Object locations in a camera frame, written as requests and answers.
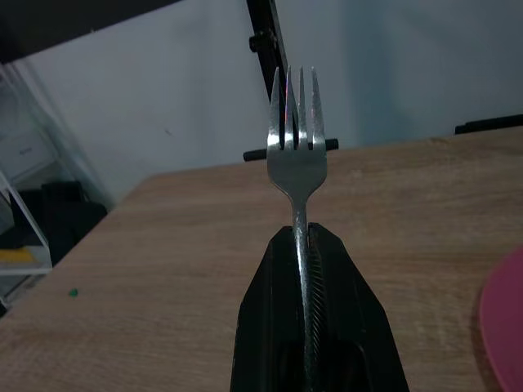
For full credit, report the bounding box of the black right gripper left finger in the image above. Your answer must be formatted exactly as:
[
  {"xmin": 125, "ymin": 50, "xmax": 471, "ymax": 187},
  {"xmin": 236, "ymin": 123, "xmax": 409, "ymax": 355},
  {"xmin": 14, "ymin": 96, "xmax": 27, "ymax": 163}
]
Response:
[{"xmin": 229, "ymin": 227, "xmax": 306, "ymax": 392}]

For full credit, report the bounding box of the pink plastic plate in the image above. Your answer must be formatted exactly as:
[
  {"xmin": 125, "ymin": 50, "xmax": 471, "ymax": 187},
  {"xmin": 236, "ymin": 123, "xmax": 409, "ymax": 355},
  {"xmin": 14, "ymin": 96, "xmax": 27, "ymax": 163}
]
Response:
[{"xmin": 477, "ymin": 249, "xmax": 523, "ymax": 392}]

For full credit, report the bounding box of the black stand foot bar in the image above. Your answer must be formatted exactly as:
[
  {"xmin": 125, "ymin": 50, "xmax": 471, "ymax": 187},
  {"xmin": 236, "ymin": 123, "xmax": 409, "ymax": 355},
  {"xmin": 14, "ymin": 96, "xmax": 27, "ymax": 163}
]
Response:
[{"xmin": 242, "ymin": 138, "xmax": 339, "ymax": 163}]

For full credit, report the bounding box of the silver metal fork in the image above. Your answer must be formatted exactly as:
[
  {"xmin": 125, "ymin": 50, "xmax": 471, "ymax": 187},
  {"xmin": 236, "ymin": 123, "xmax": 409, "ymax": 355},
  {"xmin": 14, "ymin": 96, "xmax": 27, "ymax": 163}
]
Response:
[{"xmin": 266, "ymin": 65, "xmax": 333, "ymax": 392}]

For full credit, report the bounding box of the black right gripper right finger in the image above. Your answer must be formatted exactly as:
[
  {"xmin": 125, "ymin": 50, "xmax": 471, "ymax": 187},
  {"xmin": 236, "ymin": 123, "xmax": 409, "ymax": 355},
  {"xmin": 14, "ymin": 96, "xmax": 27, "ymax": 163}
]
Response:
[{"xmin": 306, "ymin": 222, "xmax": 410, "ymax": 392}]

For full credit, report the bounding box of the black metal stand pole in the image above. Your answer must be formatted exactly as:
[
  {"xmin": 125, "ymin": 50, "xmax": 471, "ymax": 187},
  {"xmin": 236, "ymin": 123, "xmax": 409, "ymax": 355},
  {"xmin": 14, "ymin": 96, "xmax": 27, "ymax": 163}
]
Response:
[{"xmin": 246, "ymin": 0, "xmax": 298, "ymax": 119}]

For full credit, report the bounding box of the clear acrylic shelf rack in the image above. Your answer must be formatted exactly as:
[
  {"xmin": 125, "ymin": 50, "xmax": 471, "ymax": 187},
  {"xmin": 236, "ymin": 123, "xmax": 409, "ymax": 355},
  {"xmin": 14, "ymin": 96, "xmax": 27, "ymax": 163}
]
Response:
[{"xmin": 0, "ymin": 63, "xmax": 110, "ymax": 310}]

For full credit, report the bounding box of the black flat bar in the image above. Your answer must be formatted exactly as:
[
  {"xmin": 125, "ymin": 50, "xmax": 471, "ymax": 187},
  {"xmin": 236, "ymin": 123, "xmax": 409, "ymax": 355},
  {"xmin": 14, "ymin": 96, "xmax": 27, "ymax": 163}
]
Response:
[{"xmin": 454, "ymin": 114, "xmax": 523, "ymax": 136}]

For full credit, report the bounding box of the black bag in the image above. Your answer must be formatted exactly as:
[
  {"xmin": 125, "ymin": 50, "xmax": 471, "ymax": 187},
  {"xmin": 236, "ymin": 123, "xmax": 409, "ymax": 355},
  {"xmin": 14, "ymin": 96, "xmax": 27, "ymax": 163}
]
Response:
[{"xmin": 7, "ymin": 181, "xmax": 108, "ymax": 266}]

